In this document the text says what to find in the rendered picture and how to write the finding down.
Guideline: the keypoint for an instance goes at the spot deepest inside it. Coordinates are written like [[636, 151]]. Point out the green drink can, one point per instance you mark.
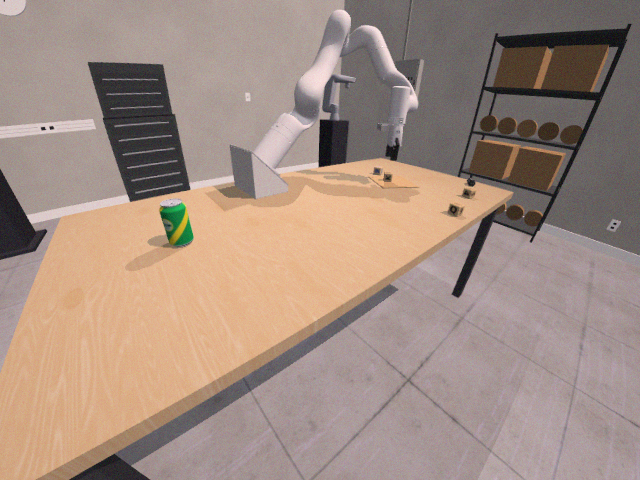
[[176, 222]]

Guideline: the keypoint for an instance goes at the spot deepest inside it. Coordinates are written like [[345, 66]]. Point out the tan mat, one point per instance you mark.
[[397, 182]]

